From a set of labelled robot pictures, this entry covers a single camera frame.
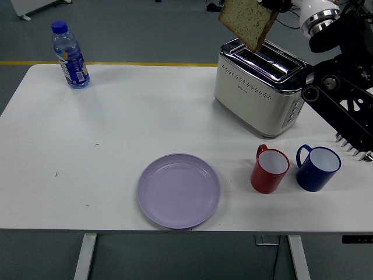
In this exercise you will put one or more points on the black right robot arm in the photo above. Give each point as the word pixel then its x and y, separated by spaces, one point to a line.
pixel 344 99

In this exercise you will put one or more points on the black table control box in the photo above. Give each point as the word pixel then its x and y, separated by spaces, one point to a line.
pixel 357 238

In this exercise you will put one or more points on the white table leg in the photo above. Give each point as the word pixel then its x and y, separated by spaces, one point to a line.
pixel 84 256
pixel 300 259

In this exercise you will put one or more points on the cream and chrome toaster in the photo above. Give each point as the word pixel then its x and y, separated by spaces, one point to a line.
pixel 247 99

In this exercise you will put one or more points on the slice of toast bread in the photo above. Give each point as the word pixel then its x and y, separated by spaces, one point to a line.
pixel 247 20

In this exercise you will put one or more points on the lilac round plate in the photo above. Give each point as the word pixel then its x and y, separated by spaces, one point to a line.
pixel 177 192

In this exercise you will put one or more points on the clear bracket under table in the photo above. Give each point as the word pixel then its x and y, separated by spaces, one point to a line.
pixel 262 240

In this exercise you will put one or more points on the silver metal toast rack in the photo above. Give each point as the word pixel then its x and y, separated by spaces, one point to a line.
pixel 367 156

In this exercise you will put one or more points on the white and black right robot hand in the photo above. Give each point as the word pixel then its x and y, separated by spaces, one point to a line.
pixel 314 7

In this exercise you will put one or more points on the red mug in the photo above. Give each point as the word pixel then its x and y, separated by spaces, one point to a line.
pixel 263 181

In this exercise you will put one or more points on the blue mug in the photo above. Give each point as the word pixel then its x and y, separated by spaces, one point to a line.
pixel 311 178

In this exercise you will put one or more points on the clear bottle with blue cap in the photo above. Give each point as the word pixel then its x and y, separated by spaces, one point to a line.
pixel 71 64

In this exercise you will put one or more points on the yellow floor tape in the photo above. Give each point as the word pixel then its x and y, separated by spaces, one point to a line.
pixel 29 62

